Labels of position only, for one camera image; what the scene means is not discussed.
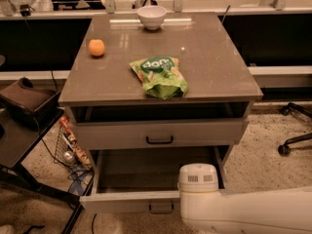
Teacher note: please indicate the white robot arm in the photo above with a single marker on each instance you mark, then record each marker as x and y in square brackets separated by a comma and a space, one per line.
[205, 207]

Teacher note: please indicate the dark bin with brown cloth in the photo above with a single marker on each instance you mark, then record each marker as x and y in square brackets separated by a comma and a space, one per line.
[27, 104]

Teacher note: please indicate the black office chair base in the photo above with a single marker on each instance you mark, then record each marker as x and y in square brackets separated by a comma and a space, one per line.
[303, 116]

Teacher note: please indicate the wire basket with snacks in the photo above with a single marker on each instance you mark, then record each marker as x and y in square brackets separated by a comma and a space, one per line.
[68, 151]

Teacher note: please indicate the grey drawer cabinet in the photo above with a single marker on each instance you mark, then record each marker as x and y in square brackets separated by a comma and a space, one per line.
[208, 60]

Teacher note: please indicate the grey drawer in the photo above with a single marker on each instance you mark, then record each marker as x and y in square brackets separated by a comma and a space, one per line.
[145, 180]
[162, 125]

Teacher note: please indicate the green snack bag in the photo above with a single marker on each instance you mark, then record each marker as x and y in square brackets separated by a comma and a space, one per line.
[160, 76]

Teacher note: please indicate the white ceramic bowl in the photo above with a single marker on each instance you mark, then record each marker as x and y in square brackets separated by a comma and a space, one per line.
[152, 16]

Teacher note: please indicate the orange fruit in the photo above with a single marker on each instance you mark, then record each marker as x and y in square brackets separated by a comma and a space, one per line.
[96, 47]

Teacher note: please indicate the black side table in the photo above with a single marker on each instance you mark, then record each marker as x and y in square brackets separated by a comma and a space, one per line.
[16, 142]

